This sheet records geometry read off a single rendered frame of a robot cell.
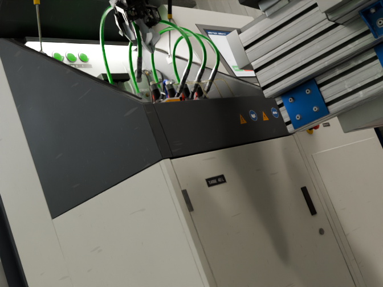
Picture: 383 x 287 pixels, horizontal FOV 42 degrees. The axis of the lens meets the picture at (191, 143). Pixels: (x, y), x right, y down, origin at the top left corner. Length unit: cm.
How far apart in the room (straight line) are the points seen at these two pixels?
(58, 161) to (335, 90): 92
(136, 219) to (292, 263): 50
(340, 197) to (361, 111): 78
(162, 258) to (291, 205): 50
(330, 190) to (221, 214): 63
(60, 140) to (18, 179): 31
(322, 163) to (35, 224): 106
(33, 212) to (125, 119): 60
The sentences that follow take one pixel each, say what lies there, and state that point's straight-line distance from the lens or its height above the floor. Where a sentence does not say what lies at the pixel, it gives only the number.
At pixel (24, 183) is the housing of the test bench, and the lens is 185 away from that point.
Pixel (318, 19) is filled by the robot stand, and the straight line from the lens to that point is 111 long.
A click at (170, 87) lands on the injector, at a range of 183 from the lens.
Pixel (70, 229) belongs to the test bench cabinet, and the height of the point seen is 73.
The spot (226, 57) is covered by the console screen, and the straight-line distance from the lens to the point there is 226.
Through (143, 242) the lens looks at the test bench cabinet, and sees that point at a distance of 141.
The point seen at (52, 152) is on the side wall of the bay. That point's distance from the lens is 167.
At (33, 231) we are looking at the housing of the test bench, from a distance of 186.
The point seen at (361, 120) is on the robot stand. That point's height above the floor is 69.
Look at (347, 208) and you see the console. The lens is 197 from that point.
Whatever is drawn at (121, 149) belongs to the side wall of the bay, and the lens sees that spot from 141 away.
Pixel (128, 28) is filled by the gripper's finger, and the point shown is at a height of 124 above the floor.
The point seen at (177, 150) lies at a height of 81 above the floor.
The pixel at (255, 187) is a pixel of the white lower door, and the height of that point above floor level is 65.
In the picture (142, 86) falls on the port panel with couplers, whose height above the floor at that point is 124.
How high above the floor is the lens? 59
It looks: 9 degrees up
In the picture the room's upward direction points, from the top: 21 degrees counter-clockwise
